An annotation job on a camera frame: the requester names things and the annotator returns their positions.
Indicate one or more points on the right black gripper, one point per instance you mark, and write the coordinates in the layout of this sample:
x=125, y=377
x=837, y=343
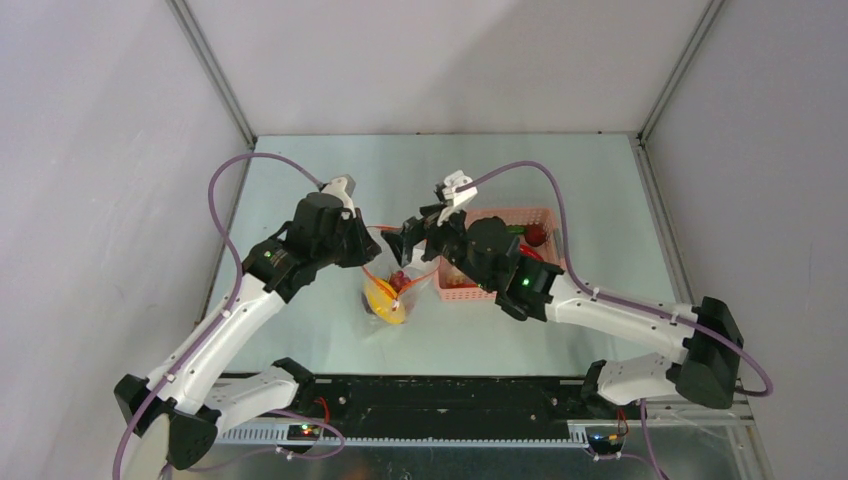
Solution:
x=419, y=234

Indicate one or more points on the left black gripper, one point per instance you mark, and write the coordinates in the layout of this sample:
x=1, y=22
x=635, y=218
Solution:
x=366, y=246

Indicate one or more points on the clear zip bag orange zipper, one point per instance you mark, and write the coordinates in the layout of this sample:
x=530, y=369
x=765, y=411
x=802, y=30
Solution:
x=421, y=272

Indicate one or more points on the yellow mango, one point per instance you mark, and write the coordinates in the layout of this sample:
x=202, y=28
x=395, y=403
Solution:
x=384, y=301

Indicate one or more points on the pink plastic basket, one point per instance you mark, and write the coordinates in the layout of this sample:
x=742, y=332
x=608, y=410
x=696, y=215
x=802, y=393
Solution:
x=552, y=251

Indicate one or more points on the red grape bunch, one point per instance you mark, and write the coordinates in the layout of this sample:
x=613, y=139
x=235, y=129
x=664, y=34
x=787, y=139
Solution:
x=399, y=280

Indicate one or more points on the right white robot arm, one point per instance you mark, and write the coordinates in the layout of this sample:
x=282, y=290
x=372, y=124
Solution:
x=695, y=351

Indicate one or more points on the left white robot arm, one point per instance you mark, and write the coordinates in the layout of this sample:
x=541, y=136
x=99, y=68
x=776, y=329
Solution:
x=178, y=411

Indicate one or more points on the white garlic bulb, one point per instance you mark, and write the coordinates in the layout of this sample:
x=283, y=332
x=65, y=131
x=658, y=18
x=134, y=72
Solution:
x=455, y=280

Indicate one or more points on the red strawberry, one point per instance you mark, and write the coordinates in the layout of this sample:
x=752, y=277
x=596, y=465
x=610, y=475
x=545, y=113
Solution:
x=535, y=235

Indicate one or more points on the left green circuit board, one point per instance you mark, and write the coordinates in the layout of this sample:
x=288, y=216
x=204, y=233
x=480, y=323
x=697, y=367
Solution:
x=303, y=432

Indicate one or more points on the green circuit board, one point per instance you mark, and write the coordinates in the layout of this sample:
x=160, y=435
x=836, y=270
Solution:
x=303, y=432
x=605, y=445

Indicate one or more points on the right green circuit board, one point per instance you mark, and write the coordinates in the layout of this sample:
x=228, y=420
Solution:
x=605, y=445

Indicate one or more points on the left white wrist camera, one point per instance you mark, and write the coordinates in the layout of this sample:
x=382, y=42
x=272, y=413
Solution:
x=342, y=188

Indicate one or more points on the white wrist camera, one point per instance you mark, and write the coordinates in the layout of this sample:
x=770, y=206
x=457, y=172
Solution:
x=454, y=193
x=342, y=188

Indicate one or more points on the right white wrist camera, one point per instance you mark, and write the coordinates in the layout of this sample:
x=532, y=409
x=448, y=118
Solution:
x=454, y=193

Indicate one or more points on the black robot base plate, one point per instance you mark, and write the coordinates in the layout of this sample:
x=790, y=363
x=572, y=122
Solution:
x=537, y=406

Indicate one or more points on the grey slotted cable duct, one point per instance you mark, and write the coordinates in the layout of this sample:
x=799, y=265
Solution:
x=266, y=433

